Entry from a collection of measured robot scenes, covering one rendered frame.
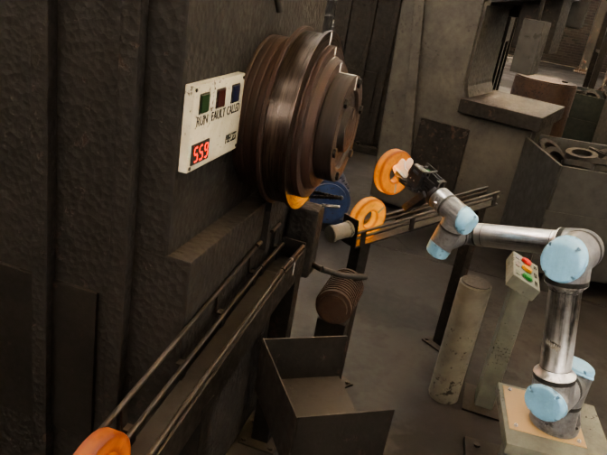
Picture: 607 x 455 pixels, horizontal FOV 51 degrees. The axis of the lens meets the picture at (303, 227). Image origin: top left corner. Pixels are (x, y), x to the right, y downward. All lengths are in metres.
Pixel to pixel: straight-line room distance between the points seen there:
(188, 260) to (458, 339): 1.36
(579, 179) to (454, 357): 1.52
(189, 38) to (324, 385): 0.82
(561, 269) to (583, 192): 1.94
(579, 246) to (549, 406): 0.47
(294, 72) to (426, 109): 2.93
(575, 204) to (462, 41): 1.29
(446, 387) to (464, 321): 0.30
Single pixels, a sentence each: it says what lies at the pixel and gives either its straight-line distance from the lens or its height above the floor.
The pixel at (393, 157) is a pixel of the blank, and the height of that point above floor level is 0.96.
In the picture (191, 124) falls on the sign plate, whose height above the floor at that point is 1.16.
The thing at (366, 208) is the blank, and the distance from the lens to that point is 2.21.
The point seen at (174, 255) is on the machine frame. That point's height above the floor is 0.87.
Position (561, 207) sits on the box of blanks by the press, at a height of 0.52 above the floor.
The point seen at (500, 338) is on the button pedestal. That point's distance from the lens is 2.52.
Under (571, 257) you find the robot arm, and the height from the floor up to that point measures 0.90.
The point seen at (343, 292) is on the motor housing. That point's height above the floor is 0.53.
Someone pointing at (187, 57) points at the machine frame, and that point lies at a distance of 1.27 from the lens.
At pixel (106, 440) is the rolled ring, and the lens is 1.10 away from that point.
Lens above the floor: 1.48
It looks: 22 degrees down
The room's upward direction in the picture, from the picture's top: 10 degrees clockwise
